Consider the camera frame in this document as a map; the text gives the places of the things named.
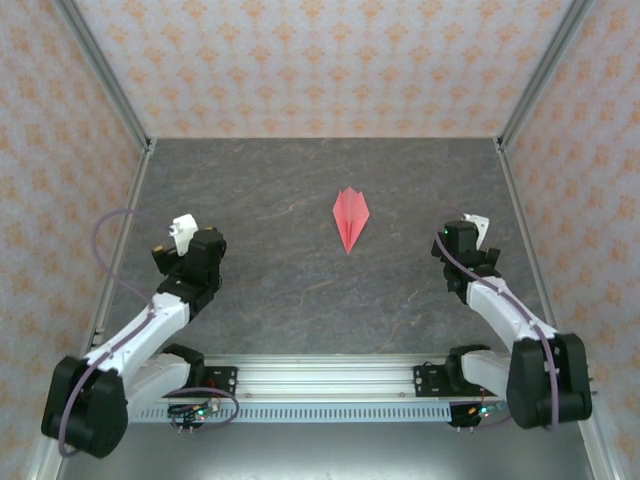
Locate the pink paper sheet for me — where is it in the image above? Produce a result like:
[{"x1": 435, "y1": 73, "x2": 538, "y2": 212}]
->
[{"x1": 332, "y1": 187, "x2": 371, "y2": 256}]

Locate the grey metal sheet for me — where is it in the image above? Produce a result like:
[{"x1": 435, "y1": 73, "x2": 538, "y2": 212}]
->
[{"x1": 54, "y1": 422, "x2": 599, "y2": 480}]

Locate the small circuit board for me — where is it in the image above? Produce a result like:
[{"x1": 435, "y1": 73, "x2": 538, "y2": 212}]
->
[
  {"x1": 167, "y1": 399, "x2": 222, "y2": 420},
  {"x1": 467, "y1": 401, "x2": 507, "y2": 420}
]

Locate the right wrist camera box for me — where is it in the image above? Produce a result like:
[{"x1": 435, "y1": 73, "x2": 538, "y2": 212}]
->
[{"x1": 461, "y1": 213, "x2": 491, "y2": 247}]

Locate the aluminium table edge rail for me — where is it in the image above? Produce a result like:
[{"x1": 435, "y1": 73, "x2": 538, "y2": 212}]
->
[
  {"x1": 78, "y1": 139, "x2": 156, "y2": 362},
  {"x1": 493, "y1": 138, "x2": 572, "y2": 362}
]

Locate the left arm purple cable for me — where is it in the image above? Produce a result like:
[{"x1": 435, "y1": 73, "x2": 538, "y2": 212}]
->
[{"x1": 57, "y1": 208, "x2": 241, "y2": 459}]

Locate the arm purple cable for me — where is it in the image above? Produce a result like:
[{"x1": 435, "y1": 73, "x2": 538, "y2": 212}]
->
[
  {"x1": 432, "y1": 207, "x2": 561, "y2": 432},
  {"x1": 57, "y1": 208, "x2": 241, "y2": 459}
]

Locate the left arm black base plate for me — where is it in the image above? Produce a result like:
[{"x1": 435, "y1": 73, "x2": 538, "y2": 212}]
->
[{"x1": 202, "y1": 366, "x2": 239, "y2": 399}]

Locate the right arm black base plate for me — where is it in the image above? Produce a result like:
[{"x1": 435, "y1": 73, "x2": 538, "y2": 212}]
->
[{"x1": 413, "y1": 364, "x2": 454, "y2": 399}]

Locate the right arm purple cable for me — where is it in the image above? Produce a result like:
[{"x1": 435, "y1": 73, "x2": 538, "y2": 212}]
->
[{"x1": 432, "y1": 207, "x2": 561, "y2": 432}]

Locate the black mounting bracket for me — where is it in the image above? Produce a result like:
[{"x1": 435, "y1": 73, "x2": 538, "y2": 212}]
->
[
  {"x1": 448, "y1": 403, "x2": 484, "y2": 435},
  {"x1": 168, "y1": 418, "x2": 206, "y2": 435}
]

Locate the aluminium mounting rail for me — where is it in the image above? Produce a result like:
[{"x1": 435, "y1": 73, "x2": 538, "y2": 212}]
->
[{"x1": 127, "y1": 353, "x2": 600, "y2": 402}]

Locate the aluminium frame post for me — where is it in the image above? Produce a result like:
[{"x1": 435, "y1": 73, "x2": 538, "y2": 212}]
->
[
  {"x1": 493, "y1": 0, "x2": 599, "y2": 154},
  {"x1": 572, "y1": 399, "x2": 617, "y2": 480},
  {"x1": 27, "y1": 439, "x2": 66, "y2": 480},
  {"x1": 52, "y1": 0, "x2": 155, "y2": 154}
]

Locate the grey slotted cable duct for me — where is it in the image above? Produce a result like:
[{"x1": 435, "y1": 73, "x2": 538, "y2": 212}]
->
[{"x1": 127, "y1": 405, "x2": 454, "y2": 424}]

